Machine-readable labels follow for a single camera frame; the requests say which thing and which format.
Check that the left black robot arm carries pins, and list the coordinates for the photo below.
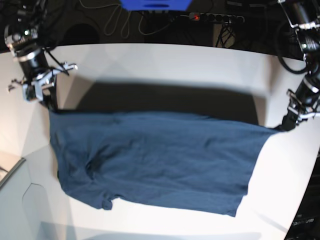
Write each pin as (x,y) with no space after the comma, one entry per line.
(303,17)

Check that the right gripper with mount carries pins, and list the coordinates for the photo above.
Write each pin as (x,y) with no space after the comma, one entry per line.
(42,87)

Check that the dark blue t-shirt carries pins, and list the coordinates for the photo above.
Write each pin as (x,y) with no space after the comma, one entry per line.
(162,159)

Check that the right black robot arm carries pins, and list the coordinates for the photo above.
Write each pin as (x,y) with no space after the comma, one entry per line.
(28,40)

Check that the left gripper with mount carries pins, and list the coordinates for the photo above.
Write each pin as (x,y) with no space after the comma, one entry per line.
(300,109)

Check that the black power strip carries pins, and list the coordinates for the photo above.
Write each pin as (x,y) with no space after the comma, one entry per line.
(216,18)

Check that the blue plastic bin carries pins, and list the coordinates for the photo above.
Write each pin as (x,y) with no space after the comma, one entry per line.
(155,5)

